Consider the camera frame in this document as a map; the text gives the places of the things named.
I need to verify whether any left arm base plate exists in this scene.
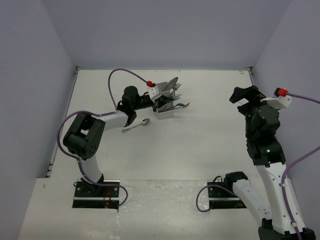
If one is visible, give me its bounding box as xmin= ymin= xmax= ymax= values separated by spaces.
xmin=72 ymin=178 xmax=128 ymax=210

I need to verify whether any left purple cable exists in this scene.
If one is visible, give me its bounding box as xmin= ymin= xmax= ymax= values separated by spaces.
xmin=57 ymin=68 xmax=153 ymax=161

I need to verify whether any teal round spoon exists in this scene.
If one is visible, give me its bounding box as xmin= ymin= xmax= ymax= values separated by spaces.
xmin=165 ymin=102 xmax=190 ymax=111

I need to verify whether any ornate handle steel spoon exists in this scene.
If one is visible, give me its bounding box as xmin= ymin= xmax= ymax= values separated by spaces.
xmin=121 ymin=118 xmax=151 ymax=134

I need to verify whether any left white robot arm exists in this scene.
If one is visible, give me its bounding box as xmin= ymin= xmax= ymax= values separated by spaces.
xmin=62 ymin=86 xmax=161 ymax=197

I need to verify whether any matte round steel spoon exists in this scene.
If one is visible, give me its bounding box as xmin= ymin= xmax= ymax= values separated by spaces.
xmin=163 ymin=77 xmax=178 ymax=92

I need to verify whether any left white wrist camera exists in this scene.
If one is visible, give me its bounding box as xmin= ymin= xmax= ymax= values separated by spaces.
xmin=146 ymin=81 xmax=162 ymax=102

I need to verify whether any shiny steel fork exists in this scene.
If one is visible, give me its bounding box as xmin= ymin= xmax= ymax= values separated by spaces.
xmin=172 ymin=83 xmax=182 ymax=92

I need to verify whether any teal slim fork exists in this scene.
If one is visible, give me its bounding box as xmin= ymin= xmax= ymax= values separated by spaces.
xmin=169 ymin=94 xmax=182 ymax=101

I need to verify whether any white divided utensil container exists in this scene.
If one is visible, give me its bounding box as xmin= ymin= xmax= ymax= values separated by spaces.
xmin=154 ymin=81 xmax=174 ymax=120

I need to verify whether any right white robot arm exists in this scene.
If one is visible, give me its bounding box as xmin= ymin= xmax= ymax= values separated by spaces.
xmin=223 ymin=85 xmax=316 ymax=240

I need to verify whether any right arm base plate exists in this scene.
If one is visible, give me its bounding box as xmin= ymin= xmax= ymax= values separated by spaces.
xmin=195 ymin=171 xmax=249 ymax=213

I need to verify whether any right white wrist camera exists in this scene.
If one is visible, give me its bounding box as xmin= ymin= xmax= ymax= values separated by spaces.
xmin=260 ymin=88 xmax=292 ymax=110

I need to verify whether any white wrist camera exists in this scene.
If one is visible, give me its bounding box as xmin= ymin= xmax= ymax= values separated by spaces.
xmin=260 ymin=88 xmax=292 ymax=110
xmin=146 ymin=81 xmax=162 ymax=102

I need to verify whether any plain shiny steel spoon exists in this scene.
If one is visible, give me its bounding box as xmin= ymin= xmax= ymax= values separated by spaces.
xmin=157 ymin=104 xmax=168 ymax=113

